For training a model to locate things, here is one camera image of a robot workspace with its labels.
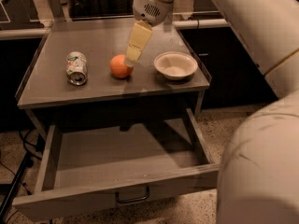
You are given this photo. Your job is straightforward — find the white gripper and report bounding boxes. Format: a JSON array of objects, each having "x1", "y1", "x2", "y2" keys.
[{"x1": 124, "y1": 0, "x2": 174, "y2": 67}]

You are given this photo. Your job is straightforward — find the orange fruit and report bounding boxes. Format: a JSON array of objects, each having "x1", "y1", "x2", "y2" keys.
[{"x1": 110, "y1": 54, "x2": 134, "y2": 78}]

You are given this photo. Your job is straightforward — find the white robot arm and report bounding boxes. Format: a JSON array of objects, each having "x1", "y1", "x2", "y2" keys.
[{"x1": 211, "y1": 0, "x2": 299, "y2": 224}]

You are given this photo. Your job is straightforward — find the open grey top drawer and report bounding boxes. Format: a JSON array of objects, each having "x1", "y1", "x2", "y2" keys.
[{"x1": 13, "y1": 109, "x2": 219, "y2": 221}]

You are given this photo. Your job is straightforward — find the white bowl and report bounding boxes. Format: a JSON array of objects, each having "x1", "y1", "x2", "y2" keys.
[{"x1": 154, "y1": 51, "x2": 198, "y2": 80}]

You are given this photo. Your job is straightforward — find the crushed soda can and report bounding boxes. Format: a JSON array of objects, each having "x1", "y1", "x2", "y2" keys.
[{"x1": 66, "y1": 51, "x2": 88, "y2": 86}]

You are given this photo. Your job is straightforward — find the grey cabinet counter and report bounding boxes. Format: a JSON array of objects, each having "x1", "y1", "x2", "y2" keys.
[{"x1": 14, "y1": 16, "x2": 213, "y2": 138}]

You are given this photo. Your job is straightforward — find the white horizontal rail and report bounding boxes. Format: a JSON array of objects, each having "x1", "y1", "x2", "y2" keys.
[{"x1": 173, "y1": 19, "x2": 229, "y2": 30}]

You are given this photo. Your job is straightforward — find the black drawer handle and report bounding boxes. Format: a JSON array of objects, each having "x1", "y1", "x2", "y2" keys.
[{"x1": 115, "y1": 187, "x2": 150, "y2": 204}]

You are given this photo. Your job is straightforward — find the black floor cables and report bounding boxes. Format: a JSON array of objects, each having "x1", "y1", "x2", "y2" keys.
[{"x1": 0, "y1": 129, "x2": 45, "y2": 198}]

